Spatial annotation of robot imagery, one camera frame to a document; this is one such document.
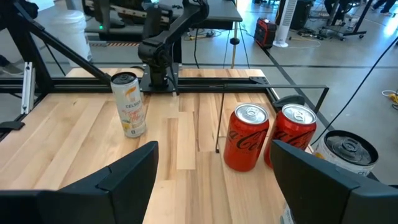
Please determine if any white tower fan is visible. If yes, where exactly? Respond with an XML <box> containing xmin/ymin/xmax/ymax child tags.
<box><xmin>272</xmin><ymin>0</ymin><xmax>299</xmax><ymax>48</ymax></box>

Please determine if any red portable box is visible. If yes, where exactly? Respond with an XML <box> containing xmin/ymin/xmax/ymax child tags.
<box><xmin>254</xmin><ymin>17</ymin><xmax>277</xmax><ymax>49</ymax></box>

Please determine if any person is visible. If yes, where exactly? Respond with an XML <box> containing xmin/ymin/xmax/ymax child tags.
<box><xmin>371</xmin><ymin>0</ymin><xmax>398</xmax><ymax>16</ymax></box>

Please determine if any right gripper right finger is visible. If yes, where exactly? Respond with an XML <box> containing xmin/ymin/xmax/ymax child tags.
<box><xmin>270</xmin><ymin>139</ymin><xmax>398</xmax><ymax>224</ymax></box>

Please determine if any red Coca-Cola can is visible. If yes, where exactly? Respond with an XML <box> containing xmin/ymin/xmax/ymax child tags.
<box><xmin>223</xmin><ymin>103</ymin><xmax>270</xmax><ymax>172</ymax></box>
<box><xmin>263</xmin><ymin>103</ymin><xmax>318</xmax><ymax>169</ymax></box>

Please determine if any aluminium bracket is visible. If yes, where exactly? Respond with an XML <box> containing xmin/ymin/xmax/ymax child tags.
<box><xmin>21</xmin><ymin>61</ymin><xmax>37</xmax><ymax>115</ymax></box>

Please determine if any black wheeled stand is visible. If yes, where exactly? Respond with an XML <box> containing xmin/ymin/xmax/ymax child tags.
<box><xmin>320</xmin><ymin>0</ymin><xmax>374</xmax><ymax>41</ymax></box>

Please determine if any thick black cable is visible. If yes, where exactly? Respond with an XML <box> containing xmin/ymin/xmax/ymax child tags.
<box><xmin>310</xmin><ymin>35</ymin><xmax>398</xmax><ymax>147</ymax></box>

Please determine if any Celsius Tropical Vibe can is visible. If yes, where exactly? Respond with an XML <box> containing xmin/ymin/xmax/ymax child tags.
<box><xmin>110</xmin><ymin>72</ymin><xmax>147</xmax><ymax>139</ymax></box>
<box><xmin>312</xmin><ymin>129</ymin><xmax>379</xmax><ymax>177</ymax></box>

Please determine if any yellow coiled cable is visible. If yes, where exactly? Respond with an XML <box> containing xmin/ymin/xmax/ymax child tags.
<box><xmin>381</xmin><ymin>89</ymin><xmax>398</xmax><ymax>111</ymax></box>

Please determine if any white plastic bucket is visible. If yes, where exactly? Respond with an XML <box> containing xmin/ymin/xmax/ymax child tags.
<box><xmin>49</xmin><ymin>9</ymin><xmax>93</xmax><ymax>68</ymax></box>

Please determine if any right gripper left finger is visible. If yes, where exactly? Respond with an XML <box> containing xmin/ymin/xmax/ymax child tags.
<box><xmin>0</xmin><ymin>141</ymin><xmax>159</xmax><ymax>224</ymax></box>

